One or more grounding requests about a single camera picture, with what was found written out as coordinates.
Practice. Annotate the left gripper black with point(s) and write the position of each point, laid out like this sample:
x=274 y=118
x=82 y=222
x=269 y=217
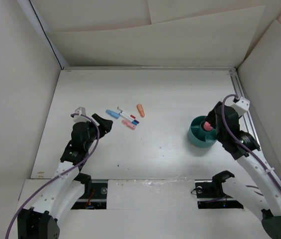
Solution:
x=104 y=125

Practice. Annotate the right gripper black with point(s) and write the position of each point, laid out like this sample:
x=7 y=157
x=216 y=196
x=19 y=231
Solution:
x=211 y=114

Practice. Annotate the pink glue stick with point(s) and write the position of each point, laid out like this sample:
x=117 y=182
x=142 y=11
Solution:
x=207 y=126

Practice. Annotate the purple capped marker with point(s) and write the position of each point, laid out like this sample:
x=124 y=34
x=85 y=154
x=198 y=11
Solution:
x=127 y=117

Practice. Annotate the red capped marker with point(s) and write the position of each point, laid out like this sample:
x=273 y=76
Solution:
x=126 y=113

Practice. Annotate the blue capped marker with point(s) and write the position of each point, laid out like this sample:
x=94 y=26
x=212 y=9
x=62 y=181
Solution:
x=127 y=120

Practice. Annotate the orange correction tape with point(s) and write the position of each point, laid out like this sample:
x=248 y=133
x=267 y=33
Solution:
x=141 y=110

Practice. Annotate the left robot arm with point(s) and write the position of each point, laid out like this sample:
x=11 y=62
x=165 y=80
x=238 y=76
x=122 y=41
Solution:
x=56 y=197

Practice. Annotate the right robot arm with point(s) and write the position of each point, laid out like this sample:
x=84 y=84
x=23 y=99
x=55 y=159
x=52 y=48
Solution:
x=244 y=149

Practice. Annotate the blue correction tape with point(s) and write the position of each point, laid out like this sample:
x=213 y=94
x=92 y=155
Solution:
x=113 y=114

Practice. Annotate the pink correction tape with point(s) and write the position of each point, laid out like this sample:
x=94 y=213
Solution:
x=129 y=125

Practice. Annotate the teal round organizer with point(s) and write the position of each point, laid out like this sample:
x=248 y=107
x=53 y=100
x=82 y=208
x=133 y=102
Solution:
x=198 y=136

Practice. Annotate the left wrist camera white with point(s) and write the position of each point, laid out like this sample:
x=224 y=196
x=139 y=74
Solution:
x=81 y=112

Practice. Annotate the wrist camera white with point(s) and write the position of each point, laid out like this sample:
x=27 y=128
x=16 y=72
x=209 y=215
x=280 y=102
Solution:
x=81 y=112
x=240 y=105

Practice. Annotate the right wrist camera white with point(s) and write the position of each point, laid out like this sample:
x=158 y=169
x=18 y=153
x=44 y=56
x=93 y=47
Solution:
x=240 y=105

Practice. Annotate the aluminium rail right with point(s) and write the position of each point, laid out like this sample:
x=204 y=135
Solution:
x=246 y=120

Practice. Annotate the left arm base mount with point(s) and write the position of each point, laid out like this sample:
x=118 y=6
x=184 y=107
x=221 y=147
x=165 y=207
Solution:
x=95 y=200

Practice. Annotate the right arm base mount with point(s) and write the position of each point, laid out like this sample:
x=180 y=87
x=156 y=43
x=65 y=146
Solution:
x=210 y=197

